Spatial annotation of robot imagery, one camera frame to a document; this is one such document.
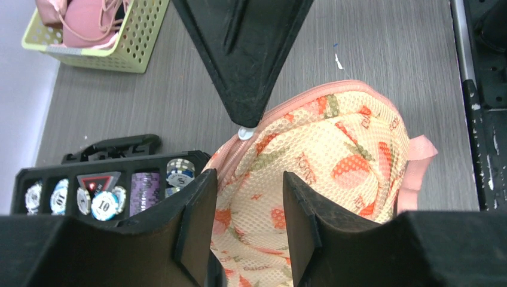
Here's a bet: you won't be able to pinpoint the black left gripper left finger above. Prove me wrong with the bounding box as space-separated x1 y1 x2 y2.
1 169 218 286

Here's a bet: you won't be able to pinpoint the floral mesh laundry bag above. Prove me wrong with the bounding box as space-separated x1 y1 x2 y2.
206 80 437 286

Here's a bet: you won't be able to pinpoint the pink bras in basket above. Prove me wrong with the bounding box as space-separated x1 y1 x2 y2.
35 0 130 50

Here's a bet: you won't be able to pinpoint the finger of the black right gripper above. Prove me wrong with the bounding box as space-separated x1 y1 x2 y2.
173 0 313 128

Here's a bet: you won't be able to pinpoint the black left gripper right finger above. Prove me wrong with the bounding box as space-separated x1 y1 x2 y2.
283 172 506 286

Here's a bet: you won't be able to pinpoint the black poker chip case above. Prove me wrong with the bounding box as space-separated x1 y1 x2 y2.
10 134 210 225

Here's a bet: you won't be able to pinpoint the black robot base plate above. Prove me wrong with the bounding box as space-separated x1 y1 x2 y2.
462 1 506 212

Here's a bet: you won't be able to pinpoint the green plastic basket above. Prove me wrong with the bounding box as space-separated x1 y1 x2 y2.
22 0 169 74

